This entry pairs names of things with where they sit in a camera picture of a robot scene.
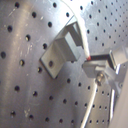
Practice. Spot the grey metal cable clip bracket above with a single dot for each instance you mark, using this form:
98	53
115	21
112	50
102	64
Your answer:
63	48

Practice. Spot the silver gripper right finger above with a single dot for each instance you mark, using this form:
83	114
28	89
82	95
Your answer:
114	57

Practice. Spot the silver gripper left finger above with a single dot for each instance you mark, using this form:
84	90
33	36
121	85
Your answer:
103	74

